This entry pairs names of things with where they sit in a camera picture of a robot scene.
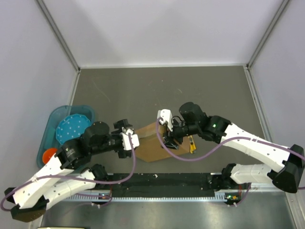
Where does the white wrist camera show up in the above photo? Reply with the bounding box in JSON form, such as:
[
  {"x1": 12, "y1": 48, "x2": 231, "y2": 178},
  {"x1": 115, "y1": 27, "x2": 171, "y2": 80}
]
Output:
[
  {"x1": 121, "y1": 128, "x2": 140, "y2": 151},
  {"x1": 157, "y1": 109, "x2": 173, "y2": 132}
]

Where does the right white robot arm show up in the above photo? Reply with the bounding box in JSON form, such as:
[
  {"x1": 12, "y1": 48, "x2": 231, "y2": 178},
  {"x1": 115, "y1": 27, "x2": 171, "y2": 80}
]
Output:
[{"x1": 157, "y1": 102, "x2": 305, "y2": 193}]

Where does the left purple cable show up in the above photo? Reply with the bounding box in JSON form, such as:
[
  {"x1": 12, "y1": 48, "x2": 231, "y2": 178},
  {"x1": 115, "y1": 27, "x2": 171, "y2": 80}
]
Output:
[{"x1": 0, "y1": 133, "x2": 137, "y2": 212}]

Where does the orange cup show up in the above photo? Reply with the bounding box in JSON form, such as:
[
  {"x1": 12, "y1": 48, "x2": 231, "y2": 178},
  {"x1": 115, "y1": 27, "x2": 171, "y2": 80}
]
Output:
[{"x1": 42, "y1": 148, "x2": 58, "y2": 164}]

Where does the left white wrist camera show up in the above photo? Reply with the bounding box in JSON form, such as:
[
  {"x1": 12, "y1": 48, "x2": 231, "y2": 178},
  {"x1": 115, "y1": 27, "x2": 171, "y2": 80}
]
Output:
[{"x1": 121, "y1": 128, "x2": 140, "y2": 151}]

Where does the blue perforated plate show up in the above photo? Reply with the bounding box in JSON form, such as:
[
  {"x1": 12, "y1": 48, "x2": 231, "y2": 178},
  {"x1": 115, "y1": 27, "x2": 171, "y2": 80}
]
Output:
[{"x1": 55, "y1": 114, "x2": 91, "y2": 145}]

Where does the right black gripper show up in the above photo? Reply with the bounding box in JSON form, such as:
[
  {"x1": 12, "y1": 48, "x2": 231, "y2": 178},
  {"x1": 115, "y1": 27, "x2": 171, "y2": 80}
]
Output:
[{"x1": 162, "y1": 118, "x2": 200, "y2": 150}]

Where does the grey cable duct rail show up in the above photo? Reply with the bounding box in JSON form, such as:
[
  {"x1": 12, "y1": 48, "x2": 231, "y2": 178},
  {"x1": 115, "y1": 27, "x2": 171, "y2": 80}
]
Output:
[{"x1": 64, "y1": 192, "x2": 227, "y2": 202}]

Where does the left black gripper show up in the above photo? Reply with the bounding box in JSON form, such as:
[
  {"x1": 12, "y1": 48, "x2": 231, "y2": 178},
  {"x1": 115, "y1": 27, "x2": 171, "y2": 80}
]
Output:
[{"x1": 91, "y1": 120, "x2": 135, "y2": 157}]

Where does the brown cardboard express box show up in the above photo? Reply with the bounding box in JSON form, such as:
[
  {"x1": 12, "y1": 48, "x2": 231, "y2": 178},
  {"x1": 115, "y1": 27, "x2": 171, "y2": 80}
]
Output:
[{"x1": 135, "y1": 122, "x2": 190, "y2": 162}]

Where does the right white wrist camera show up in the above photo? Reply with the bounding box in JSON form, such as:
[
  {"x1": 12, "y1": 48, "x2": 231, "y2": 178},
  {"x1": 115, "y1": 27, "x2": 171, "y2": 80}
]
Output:
[{"x1": 157, "y1": 109, "x2": 173, "y2": 132}]

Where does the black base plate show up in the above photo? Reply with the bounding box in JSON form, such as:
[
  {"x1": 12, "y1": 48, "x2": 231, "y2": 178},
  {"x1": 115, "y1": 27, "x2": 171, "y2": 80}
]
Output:
[{"x1": 81, "y1": 172, "x2": 248, "y2": 198}]

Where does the teal plastic bin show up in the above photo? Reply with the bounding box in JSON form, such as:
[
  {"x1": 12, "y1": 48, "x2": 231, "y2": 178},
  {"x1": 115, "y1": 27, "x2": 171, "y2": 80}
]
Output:
[{"x1": 36, "y1": 105, "x2": 95, "y2": 168}]

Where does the yellow utility knife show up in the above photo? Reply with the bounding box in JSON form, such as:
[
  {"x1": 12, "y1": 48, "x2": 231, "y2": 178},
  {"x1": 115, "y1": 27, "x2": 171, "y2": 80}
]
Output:
[{"x1": 188, "y1": 135, "x2": 196, "y2": 154}]

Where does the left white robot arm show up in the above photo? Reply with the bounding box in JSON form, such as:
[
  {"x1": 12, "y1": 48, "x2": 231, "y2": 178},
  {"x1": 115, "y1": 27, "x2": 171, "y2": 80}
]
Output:
[{"x1": 0, "y1": 119, "x2": 140, "y2": 222}]

